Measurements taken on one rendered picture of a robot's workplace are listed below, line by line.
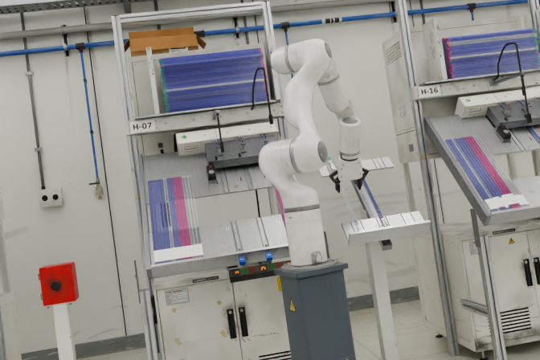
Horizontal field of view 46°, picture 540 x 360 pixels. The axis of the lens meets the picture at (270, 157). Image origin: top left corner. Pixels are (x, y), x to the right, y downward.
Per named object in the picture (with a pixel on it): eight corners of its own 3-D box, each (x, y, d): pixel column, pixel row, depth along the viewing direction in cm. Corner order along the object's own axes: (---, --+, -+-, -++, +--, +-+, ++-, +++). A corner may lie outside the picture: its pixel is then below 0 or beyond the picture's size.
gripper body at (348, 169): (340, 160, 255) (339, 183, 260) (364, 156, 257) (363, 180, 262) (334, 151, 261) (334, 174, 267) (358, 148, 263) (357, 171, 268)
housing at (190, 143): (278, 153, 316) (279, 130, 307) (179, 165, 308) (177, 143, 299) (275, 142, 322) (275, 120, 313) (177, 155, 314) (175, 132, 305)
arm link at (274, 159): (310, 210, 201) (300, 135, 202) (259, 215, 210) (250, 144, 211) (325, 206, 211) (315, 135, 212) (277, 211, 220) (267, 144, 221)
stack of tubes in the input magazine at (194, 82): (270, 100, 309) (263, 46, 310) (165, 112, 302) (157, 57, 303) (267, 104, 322) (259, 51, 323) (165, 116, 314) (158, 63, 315)
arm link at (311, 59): (288, 182, 214) (332, 175, 206) (270, 168, 205) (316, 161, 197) (297, 56, 235) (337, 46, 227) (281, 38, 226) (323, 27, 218)
